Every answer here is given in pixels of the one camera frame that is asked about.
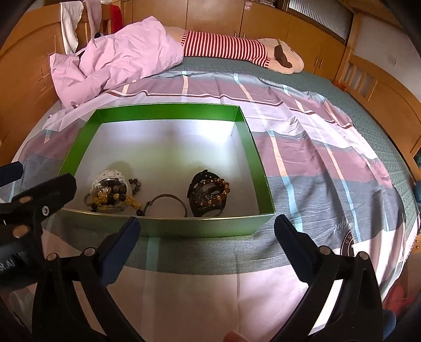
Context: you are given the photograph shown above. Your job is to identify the pink quilt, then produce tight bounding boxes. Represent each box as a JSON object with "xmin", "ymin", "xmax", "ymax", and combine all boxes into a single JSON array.
[{"xmin": 49, "ymin": 17, "xmax": 185, "ymax": 107}]

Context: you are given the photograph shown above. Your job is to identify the dark metal bangle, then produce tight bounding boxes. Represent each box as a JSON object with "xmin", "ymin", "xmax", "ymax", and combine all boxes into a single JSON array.
[{"xmin": 143, "ymin": 194, "xmax": 187, "ymax": 218}]

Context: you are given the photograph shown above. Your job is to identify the white wristwatch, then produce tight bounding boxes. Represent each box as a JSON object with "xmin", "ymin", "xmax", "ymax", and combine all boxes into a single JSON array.
[{"xmin": 84, "ymin": 169, "xmax": 134, "ymax": 213}]

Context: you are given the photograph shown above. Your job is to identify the wooden wall cabinets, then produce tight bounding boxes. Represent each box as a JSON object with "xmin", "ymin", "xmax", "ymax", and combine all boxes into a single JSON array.
[{"xmin": 122, "ymin": 0, "xmax": 349, "ymax": 78}]

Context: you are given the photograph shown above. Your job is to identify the wooden footboard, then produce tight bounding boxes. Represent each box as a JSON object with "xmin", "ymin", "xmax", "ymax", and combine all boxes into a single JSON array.
[{"xmin": 334, "ymin": 13, "xmax": 421, "ymax": 180}]

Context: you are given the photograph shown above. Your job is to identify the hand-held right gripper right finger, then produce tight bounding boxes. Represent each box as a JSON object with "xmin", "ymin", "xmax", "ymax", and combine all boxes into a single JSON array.
[{"xmin": 270, "ymin": 214, "xmax": 384, "ymax": 342}]

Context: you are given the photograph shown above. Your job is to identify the person's right hand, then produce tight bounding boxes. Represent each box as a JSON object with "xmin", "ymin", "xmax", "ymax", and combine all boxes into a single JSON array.
[{"xmin": 223, "ymin": 330, "xmax": 248, "ymax": 342}]

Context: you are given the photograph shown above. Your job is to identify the red striped plush toy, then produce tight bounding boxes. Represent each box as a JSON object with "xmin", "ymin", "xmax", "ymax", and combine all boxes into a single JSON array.
[{"xmin": 164, "ymin": 27, "xmax": 305, "ymax": 74}]

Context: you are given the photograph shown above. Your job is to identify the red cloth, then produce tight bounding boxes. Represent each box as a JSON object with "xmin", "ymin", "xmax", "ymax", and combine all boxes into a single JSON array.
[{"xmin": 109, "ymin": 5, "xmax": 124, "ymax": 33}]

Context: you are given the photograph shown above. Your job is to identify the black and gold bead bracelet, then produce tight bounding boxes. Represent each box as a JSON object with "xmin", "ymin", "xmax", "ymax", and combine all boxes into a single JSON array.
[{"xmin": 86, "ymin": 184, "xmax": 143, "ymax": 216}]

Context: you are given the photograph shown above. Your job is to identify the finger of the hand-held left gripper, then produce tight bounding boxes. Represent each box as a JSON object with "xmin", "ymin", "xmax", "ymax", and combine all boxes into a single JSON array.
[
  {"xmin": 0, "ymin": 163, "xmax": 24, "ymax": 189},
  {"xmin": 0, "ymin": 174, "xmax": 78, "ymax": 240}
]

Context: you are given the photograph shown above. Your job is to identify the dark blue cloth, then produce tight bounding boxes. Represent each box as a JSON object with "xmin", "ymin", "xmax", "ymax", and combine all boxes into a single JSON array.
[{"xmin": 382, "ymin": 309, "xmax": 399, "ymax": 342}]

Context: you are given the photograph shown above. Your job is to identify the window blinds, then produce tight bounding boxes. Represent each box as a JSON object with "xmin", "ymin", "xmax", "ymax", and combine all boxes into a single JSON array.
[{"xmin": 288, "ymin": 0, "xmax": 354, "ymax": 42}]

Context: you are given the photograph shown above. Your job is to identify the wooden headboard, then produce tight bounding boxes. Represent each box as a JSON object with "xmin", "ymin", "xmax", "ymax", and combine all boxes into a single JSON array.
[{"xmin": 0, "ymin": 0, "xmax": 126, "ymax": 162}]

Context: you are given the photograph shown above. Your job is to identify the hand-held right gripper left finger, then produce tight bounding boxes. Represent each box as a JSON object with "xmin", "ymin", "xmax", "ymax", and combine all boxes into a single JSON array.
[{"xmin": 31, "ymin": 216, "xmax": 145, "ymax": 342}]

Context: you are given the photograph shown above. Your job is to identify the white hanging cloth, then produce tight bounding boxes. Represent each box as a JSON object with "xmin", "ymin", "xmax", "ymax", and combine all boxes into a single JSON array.
[{"xmin": 60, "ymin": 1, "xmax": 84, "ymax": 56}]

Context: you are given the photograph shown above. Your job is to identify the pink grey plaid bed sheet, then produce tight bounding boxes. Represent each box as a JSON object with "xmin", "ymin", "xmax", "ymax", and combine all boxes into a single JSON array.
[{"xmin": 0, "ymin": 71, "xmax": 421, "ymax": 342}]

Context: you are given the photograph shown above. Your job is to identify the amber bead bracelet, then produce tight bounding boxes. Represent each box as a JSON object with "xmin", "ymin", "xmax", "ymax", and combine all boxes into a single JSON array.
[{"xmin": 194, "ymin": 177, "xmax": 231, "ymax": 208}]

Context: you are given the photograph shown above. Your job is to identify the green cardboard box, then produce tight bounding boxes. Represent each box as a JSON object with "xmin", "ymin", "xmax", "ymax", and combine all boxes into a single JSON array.
[{"xmin": 57, "ymin": 103, "xmax": 276, "ymax": 238}]

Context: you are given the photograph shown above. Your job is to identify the black wristwatch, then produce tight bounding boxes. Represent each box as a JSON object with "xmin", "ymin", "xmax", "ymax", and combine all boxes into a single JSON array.
[{"xmin": 187, "ymin": 169, "xmax": 231, "ymax": 218}]

